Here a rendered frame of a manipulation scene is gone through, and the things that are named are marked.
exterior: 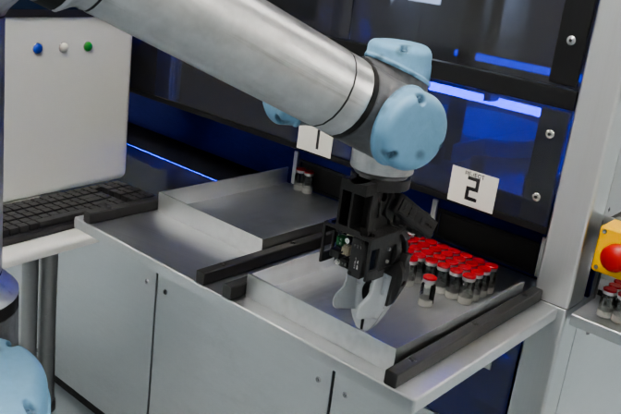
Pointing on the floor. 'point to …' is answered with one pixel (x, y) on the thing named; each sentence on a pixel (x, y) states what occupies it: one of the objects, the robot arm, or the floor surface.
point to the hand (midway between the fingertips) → (367, 321)
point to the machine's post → (577, 206)
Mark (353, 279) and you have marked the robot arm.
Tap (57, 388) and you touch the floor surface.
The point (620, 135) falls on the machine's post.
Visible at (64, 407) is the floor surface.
